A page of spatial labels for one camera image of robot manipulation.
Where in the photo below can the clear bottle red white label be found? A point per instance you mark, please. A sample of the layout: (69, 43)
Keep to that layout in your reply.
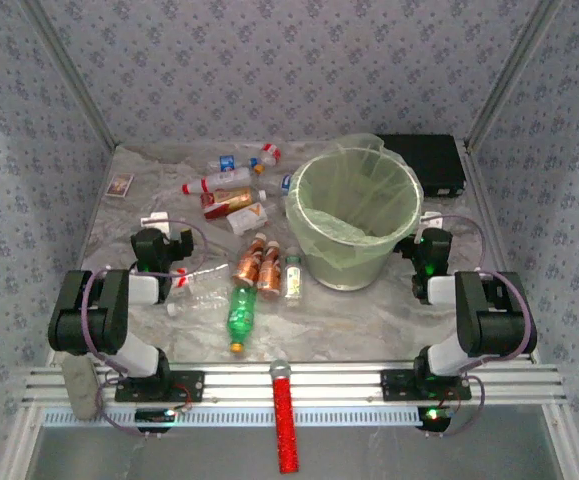
(204, 275)

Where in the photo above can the clear bottle white cap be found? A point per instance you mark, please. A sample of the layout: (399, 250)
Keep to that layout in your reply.
(194, 300)

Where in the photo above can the copper coloured plastic bottle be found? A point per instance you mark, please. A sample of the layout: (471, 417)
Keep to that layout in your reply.
(248, 265)
(270, 272)

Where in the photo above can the green bottle yellow cap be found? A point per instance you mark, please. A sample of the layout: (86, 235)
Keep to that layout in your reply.
(241, 312)

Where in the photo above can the small bottle green cap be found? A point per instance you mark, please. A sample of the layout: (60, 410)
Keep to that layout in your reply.
(294, 280)

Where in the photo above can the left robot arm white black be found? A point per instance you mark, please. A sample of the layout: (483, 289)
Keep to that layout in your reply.
(94, 310)

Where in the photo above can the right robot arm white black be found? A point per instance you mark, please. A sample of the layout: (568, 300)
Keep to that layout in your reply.
(489, 315)

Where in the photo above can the pale green plastic bin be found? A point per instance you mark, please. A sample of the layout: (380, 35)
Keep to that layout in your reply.
(349, 272)

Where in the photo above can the translucent green bin liner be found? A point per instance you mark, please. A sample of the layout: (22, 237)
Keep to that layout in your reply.
(354, 190)

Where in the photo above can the white orange-print box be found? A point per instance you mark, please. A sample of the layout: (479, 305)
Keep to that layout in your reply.
(246, 218)

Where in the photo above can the gold bottle red label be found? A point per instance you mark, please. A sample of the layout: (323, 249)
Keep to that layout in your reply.
(236, 196)

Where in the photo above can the white bottle red cap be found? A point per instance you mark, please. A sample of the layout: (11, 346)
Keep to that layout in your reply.
(224, 179)

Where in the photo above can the small printed card box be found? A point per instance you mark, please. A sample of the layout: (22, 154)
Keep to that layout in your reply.
(120, 185)

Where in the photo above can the black hard case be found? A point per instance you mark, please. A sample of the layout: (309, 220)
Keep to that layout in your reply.
(424, 160)

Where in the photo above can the blue label bottle blue cap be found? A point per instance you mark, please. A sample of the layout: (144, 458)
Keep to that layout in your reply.
(227, 163)

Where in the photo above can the small clear bottle blue label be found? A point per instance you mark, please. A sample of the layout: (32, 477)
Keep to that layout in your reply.
(287, 184)

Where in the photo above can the clear bottle red label yellow cap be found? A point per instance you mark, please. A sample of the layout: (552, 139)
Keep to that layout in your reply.
(270, 150)

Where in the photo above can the grey foam block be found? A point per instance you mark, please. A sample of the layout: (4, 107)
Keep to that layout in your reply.
(81, 390)

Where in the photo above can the small circuit board with LED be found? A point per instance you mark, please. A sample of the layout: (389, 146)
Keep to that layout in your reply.
(155, 416)
(434, 415)

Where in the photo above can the red glitter microphone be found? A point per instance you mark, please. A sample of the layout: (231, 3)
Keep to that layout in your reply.
(284, 420)

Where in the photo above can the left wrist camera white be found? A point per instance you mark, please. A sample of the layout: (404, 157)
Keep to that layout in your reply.
(155, 221)

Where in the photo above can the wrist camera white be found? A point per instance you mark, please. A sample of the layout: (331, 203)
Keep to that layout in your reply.
(431, 221)
(155, 221)

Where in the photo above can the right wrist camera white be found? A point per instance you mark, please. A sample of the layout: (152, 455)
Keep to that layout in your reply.
(431, 221)

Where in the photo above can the aluminium extrusion rail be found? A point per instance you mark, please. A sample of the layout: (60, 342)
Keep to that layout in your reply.
(329, 385)

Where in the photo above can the aluminium frame post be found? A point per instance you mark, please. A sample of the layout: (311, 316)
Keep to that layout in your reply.
(69, 75)
(514, 75)

